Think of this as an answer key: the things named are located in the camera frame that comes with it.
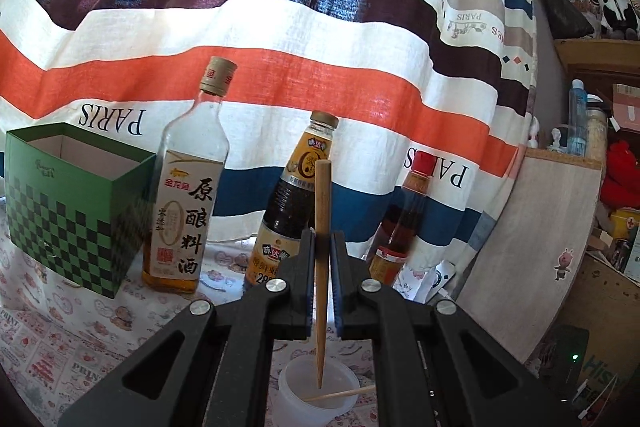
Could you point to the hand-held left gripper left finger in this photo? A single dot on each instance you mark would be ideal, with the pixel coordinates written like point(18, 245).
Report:
point(310, 272)

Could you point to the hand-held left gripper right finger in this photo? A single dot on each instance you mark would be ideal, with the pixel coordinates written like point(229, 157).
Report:
point(336, 277)

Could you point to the wooden chopstick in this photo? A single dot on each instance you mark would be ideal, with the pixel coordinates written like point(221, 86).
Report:
point(340, 393)
point(322, 197)

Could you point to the translucent plastic cup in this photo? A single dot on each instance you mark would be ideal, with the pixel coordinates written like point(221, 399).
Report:
point(295, 389)

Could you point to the dark soy sauce bottle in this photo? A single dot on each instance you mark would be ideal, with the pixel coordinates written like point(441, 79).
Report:
point(290, 207)

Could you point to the red-capped sauce bottle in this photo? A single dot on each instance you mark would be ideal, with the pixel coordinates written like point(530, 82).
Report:
point(400, 227)

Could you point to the clear cooking wine bottle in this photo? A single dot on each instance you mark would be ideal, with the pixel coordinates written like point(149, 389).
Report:
point(185, 207)

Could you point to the light wooden board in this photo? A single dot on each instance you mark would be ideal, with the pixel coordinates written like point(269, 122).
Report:
point(525, 232)

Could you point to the striped curtain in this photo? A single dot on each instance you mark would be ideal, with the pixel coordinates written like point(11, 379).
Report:
point(300, 32)

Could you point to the black device with green light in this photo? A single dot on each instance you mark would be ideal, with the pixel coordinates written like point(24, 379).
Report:
point(562, 357)

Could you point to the white figurine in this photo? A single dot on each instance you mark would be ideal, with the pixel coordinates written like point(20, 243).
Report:
point(534, 134)

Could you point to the green checkered box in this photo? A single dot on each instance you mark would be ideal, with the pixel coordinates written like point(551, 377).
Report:
point(65, 217)

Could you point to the strawberry print tablecloth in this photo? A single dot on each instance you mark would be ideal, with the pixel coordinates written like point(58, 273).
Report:
point(60, 357)

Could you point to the large brown cardboard box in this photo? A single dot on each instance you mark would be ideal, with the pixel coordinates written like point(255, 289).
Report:
point(610, 307)

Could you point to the blue plastic bottle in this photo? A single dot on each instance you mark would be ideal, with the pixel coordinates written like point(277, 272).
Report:
point(576, 122)

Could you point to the yellow box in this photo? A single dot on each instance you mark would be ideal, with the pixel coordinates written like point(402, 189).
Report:
point(625, 222)

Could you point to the clear plastic jar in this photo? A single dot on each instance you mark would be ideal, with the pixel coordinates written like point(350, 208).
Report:
point(596, 134)

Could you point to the red plush toy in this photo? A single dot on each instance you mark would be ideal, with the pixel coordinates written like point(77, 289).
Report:
point(620, 177)

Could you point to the wooden shelf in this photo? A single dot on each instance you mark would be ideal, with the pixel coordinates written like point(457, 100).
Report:
point(580, 57)

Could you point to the small cardboard box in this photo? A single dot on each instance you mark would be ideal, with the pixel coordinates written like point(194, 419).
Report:
point(627, 107)

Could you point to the dark plastic bag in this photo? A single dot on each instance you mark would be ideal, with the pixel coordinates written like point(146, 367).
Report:
point(565, 12)

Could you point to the penguin plush toy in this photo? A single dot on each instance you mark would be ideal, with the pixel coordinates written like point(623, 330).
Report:
point(612, 4)

